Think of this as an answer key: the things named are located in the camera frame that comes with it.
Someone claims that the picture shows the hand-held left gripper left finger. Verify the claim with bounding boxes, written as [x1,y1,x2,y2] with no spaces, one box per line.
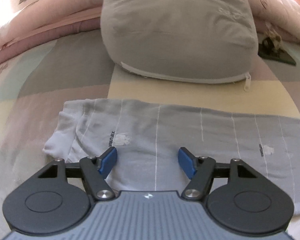
[37,147,118,200]

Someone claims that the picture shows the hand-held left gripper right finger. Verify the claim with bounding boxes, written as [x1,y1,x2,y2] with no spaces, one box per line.
[178,147,259,200]

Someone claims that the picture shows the grey striped pants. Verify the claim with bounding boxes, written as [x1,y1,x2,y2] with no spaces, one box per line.
[42,98,300,203]

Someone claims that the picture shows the grey cat face cushion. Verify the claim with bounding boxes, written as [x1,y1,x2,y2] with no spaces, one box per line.
[101,0,259,93]

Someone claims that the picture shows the black hair clip with flower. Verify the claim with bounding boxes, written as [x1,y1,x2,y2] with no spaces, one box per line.
[258,22,297,67]

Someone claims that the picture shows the pink floral quilt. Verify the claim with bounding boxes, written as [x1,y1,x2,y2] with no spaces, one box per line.
[0,0,300,70]

